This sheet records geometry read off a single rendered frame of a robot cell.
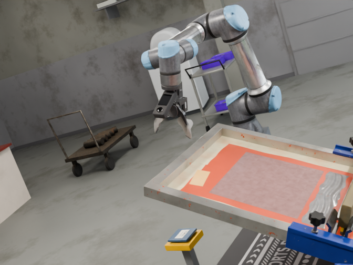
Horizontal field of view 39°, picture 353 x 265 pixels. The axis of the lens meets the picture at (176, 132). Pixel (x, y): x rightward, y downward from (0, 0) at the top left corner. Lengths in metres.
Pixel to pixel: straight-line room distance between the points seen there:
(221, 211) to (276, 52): 8.05
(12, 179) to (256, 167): 5.74
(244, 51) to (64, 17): 8.54
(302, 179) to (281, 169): 0.09
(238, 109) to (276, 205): 0.83
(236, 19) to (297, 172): 0.69
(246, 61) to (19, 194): 5.54
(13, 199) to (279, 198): 5.85
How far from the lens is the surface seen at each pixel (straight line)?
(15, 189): 7.32
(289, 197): 1.69
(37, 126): 11.46
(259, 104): 2.30
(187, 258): 2.26
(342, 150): 1.95
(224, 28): 2.14
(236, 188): 1.70
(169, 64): 1.74
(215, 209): 1.53
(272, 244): 1.97
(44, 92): 11.11
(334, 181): 1.81
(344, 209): 1.51
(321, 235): 1.46
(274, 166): 1.86
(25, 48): 11.11
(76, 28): 10.47
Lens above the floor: 1.90
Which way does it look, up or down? 14 degrees down
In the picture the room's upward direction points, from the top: 19 degrees counter-clockwise
